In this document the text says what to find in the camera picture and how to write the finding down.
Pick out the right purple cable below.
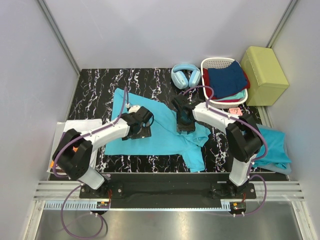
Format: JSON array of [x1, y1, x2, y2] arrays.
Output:
[[181, 85, 270, 217]]

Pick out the turquoise t-shirt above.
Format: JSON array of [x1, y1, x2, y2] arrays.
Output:
[[104, 93, 211, 173]]

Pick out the navy blue folded t-shirt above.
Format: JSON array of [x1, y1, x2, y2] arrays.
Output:
[[207, 61, 249, 99]]

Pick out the pile of teal t-shirts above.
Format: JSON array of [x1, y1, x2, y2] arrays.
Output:
[[252, 124, 292, 175]]

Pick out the teal folded t-shirt in basket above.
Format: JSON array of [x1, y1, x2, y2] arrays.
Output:
[[218, 90, 246, 102]]

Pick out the white plastic laundry basket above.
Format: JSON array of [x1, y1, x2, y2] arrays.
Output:
[[200, 57, 248, 109]]

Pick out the aluminium rail frame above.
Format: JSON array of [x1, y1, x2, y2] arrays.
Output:
[[22, 180, 317, 240]]

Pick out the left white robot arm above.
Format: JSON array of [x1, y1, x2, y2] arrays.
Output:
[[52, 105, 155, 198]]

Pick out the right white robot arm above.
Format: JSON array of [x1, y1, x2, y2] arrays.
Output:
[[171, 94, 267, 199]]

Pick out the pink cube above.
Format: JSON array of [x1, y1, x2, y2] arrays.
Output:
[[228, 107, 243, 116]]

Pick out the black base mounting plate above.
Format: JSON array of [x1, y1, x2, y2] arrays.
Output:
[[79, 172, 257, 211]]

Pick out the yellow-green storage box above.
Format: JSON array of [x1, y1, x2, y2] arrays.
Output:
[[240, 46, 290, 106]]

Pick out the white paper sheets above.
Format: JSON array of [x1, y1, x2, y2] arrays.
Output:
[[47, 119, 102, 174]]

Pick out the light blue headphones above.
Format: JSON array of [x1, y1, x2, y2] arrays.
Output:
[[170, 63, 202, 90]]

